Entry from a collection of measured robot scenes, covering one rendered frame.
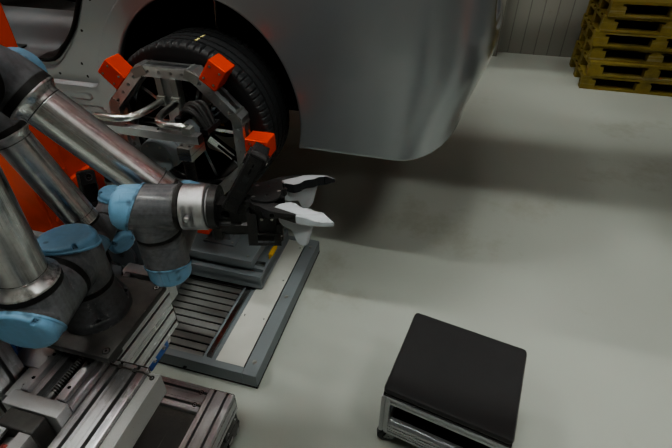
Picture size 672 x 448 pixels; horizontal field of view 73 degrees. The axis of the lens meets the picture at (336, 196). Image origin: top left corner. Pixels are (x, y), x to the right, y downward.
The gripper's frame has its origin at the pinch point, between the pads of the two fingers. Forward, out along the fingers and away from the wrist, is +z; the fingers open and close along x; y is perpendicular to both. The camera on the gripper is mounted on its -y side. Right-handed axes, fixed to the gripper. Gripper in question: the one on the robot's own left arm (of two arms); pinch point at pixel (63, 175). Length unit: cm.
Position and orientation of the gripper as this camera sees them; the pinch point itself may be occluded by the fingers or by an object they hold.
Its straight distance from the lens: 166.9
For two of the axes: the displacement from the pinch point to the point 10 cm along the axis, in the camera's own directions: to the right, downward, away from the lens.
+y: -3.3, 8.3, 4.5
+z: -7.4, -5.2, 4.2
